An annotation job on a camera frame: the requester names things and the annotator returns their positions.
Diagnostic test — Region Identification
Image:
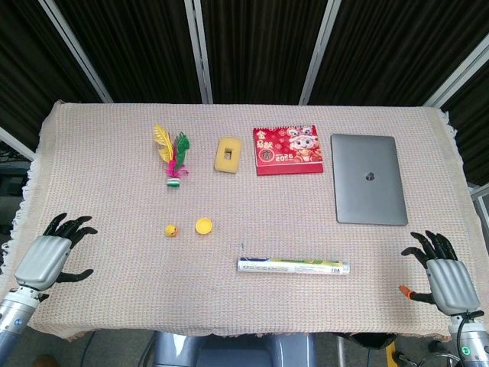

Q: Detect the grey laptop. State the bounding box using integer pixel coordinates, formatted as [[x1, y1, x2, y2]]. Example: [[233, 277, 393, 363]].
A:
[[330, 133, 410, 226]]

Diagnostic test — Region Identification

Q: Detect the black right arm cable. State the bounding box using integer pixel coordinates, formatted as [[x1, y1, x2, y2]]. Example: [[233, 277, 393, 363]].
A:
[[455, 310, 485, 347]]

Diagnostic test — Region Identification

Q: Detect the beige woven tablecloth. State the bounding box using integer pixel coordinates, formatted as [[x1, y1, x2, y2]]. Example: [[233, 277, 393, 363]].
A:
[[0, 99, 489, 343]]

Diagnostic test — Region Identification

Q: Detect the yellow black object under table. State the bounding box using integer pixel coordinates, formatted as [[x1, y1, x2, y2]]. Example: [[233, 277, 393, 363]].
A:
[[349, 331, 398, 367]]

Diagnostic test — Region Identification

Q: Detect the white plastic wrap roll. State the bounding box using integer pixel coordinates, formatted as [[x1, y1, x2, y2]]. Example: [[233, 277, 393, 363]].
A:
[[236, 256, 351, 275]]

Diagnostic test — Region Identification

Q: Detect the colourful feather shuttlecock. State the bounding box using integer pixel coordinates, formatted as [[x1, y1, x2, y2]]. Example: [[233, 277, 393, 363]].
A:
[[153, 123, 191, 190]]

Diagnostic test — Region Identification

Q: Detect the white frame post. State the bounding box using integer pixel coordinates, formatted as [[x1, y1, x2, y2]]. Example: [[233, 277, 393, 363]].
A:
[[422, 44, 489, 109], [0, 125, 38, 161], [183, 0, 214, 105], [297, 0, 342, 106], [37, 0, 114, 104]]

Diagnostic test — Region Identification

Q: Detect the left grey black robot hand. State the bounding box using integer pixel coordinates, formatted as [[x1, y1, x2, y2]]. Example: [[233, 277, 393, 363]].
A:
[[14, 213, 99, 294]]

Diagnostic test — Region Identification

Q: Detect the red desk calendar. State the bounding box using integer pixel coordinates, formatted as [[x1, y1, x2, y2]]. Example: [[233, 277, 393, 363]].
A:
[[252, 124, 325, 177]]

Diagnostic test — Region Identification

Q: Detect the grey blue robot torso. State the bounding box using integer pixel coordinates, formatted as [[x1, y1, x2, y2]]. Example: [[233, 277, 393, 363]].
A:
[[151, 329, 319, 367]]

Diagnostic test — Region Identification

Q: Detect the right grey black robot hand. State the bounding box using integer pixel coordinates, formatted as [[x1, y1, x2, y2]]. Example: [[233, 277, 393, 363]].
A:
[[398, 229, 481, 317]]

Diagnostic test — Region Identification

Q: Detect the yellow sponge with hole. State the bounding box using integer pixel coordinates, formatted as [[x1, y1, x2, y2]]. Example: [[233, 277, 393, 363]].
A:
[[212, 137, 244, 172]]

